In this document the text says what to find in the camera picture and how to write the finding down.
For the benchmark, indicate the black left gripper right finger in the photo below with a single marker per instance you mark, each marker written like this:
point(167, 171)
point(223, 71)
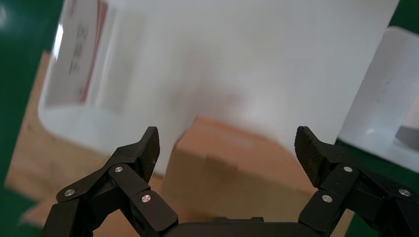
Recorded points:
point(360, 199)

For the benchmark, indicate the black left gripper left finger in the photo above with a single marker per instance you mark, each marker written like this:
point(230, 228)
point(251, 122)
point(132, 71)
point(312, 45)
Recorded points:
point(108, 196)

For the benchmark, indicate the small brown cardboard box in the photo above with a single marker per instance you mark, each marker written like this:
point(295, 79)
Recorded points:
point(248, 176)

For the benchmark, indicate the large open cardboard box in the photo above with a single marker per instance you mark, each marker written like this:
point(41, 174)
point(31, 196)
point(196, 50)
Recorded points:
point(55, 163)

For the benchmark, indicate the acrylic sign with red stripe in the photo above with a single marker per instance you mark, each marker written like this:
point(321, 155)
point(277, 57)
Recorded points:
point(77, 55)

